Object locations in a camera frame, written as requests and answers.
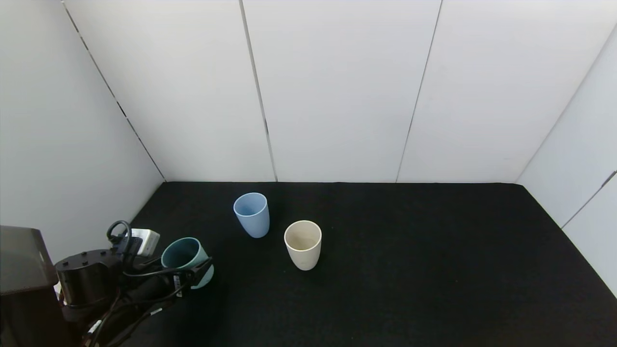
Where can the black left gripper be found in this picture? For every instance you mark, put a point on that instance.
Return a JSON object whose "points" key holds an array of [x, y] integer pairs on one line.
{"points": [[184, 279]]}

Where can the teal plastic cup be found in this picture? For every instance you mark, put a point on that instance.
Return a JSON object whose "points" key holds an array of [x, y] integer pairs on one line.
{"points": [[181, 253]]}

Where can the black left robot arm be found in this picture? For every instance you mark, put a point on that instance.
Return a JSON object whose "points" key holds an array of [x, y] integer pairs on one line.
{"points": [[82, 279]]}

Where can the light blue plastic cup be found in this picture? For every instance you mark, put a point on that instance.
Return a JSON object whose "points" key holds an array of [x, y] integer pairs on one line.
{"points": [[253, 221]]}

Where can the cream plastic cup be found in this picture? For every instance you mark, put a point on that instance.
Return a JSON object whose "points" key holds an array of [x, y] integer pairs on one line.
{"points": [[303, 253]]}

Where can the black table cloth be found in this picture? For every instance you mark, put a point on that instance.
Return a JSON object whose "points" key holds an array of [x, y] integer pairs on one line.
{"points": [[409, 270]]}

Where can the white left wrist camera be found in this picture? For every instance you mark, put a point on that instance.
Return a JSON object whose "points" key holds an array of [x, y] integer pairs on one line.
{"points": [[147, 240]]}

